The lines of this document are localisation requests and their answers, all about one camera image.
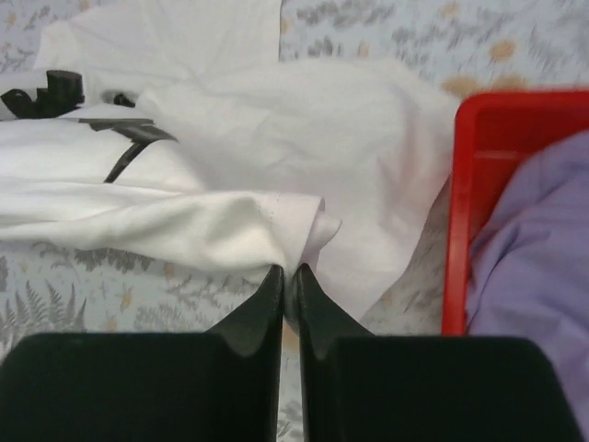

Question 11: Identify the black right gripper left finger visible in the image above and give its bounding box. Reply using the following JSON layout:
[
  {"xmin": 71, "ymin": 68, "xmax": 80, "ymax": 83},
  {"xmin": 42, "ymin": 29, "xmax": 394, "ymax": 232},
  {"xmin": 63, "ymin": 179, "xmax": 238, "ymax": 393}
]
[{"xmin": 1, "ymin": 266, "xmax": 283, "ymax": 441}]

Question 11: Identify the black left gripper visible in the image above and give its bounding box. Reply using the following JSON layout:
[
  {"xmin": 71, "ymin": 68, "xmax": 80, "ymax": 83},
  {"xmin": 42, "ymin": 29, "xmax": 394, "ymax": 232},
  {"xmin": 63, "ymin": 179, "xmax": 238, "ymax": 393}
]
[{"xmin": 1, "ymin": 70, "xmax": 85, "ymax": 120}]

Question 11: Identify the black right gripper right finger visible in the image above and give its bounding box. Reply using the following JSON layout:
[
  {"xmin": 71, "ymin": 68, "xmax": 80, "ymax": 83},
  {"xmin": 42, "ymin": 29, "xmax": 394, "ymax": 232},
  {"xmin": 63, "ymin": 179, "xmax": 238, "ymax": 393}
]
[{"xmin": 294, "ymin": 265, "xmax": 583, "ymax": 442}]

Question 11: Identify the white t shirt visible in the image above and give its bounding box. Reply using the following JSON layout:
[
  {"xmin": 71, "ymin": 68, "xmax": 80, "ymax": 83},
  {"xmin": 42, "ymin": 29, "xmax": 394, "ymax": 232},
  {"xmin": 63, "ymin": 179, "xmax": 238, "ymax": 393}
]
[{"xmin": 1, "ymin": 1, "xmax": 458, "ymax": 318}]

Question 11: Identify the purple t shirt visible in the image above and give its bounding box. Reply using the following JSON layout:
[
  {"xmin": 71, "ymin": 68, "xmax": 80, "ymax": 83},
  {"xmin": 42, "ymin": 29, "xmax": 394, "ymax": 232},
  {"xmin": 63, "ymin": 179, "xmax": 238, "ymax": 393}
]
[{"xmin": 466, "ymin": 132, "xmax": 588, "ymax": 433}]

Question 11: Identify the red plastic bin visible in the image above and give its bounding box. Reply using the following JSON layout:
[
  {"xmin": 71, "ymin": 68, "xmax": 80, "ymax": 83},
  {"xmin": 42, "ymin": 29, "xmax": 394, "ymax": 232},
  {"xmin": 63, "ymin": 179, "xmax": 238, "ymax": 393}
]
[{"xmin": 441, "ymin": 88, "xmax": 588, "ymax": 336}]

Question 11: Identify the floral patterned table mat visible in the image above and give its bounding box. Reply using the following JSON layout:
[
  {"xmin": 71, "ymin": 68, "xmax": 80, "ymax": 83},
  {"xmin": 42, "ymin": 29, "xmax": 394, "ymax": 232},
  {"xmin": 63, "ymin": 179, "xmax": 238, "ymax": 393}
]
[{"xmin": 1, "ymin": 1, "xmax": 588, "ymax": 351}]

